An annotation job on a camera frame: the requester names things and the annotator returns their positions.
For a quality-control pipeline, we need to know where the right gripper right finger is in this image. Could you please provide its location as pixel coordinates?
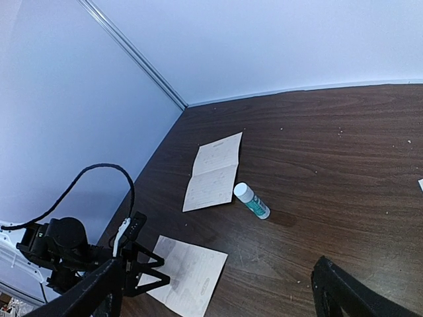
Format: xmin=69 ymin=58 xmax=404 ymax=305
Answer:
xmin=311 ymin=256 xmax=417 ymax=316

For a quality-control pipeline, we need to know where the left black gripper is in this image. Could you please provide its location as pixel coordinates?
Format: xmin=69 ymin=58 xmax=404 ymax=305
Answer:
xmin=47 ymin=242 xmax=171 ymax=297

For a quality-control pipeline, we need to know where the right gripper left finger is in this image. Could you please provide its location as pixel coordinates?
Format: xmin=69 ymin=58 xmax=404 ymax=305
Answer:
xmin=27 ymin=260 xmax=124 ymax=317

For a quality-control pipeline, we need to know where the lined letter sheet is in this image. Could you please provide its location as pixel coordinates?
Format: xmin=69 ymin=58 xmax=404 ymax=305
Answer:
xmin=147 ymin=235 xmax=227 ymax=316

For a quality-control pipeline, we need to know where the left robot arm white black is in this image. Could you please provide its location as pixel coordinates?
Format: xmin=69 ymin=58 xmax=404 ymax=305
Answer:
xmin=1 ymin=212 xmax=171 ymax=297

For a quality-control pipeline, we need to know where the green white glue stick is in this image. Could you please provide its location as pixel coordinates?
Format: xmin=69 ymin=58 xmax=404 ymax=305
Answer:
xmin=233 ymin=182 xmax=270 ymax=220

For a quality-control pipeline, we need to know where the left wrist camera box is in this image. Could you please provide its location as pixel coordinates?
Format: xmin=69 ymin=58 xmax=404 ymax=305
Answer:
xmin=112 ymin=212 xmax=147 ymax=258

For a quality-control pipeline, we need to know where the left black braided cable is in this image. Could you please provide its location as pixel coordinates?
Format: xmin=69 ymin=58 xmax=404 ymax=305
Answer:
xmin=0 ymin=162 xmax=136 ymax=232

